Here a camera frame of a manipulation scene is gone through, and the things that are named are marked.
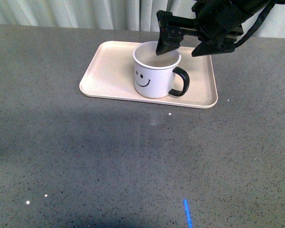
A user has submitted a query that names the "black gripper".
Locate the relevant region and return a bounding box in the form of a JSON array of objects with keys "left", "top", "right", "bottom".
[{"left": 156, "top": 0, "right": 247, "bottom": 57}]

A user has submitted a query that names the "white smiley mug black handle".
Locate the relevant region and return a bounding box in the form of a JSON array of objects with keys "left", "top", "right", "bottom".
[{"left": 133, "top": 41, "right": 190, "bottom": 99}]

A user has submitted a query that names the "pale grey-green curtain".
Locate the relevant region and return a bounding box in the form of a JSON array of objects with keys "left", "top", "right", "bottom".
[{"left": 0, "top": 0, "right": 285, "bottom": 39}]

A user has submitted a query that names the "beige rectangular plastic tray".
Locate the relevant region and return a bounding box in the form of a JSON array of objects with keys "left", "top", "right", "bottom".
[{"left": 79, "top": 41, "right": 218, "bottom": 109}]

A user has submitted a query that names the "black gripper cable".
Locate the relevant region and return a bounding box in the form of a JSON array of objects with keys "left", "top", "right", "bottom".
[{"left": 232, "top": 0, "right": 285, "bottom": 48}]

